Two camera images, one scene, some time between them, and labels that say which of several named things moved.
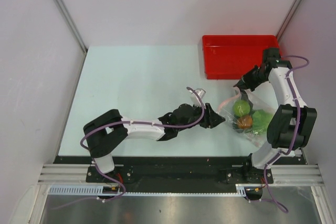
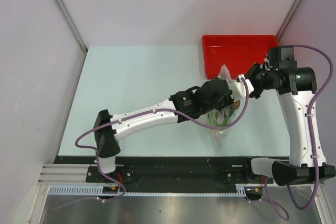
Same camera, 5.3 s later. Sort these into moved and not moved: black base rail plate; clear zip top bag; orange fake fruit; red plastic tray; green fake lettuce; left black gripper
Moved: green fake lettuce; clear zip top bag; orange fake fruit; left black gripper
Not moved: black base rail plate; red plastic tray
